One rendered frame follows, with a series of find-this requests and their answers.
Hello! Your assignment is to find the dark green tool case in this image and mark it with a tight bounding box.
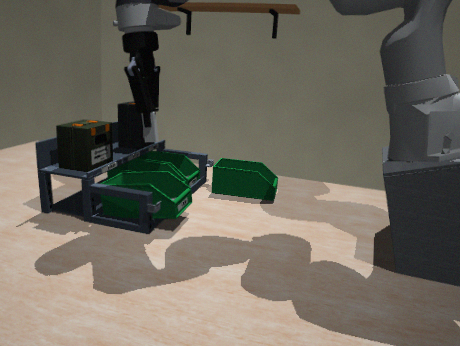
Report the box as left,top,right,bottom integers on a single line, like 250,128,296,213
56,120,113,172

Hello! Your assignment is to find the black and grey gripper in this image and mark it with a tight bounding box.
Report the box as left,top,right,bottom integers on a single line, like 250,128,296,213
122,31,160,142

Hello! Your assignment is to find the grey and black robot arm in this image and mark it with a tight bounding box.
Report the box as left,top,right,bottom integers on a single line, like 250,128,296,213
113,0,460,162

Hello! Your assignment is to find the dark grey metal shelf rack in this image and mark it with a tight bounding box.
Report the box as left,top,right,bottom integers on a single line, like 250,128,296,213
35,121,214,234

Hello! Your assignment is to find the black storage case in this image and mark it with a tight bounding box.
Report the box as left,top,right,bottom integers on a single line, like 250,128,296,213
118,101,154,150

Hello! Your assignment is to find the green bin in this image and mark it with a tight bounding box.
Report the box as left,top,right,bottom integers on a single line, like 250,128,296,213
100,171,190,219
212,158,278,201
135,151,199,187
107,159,184,182

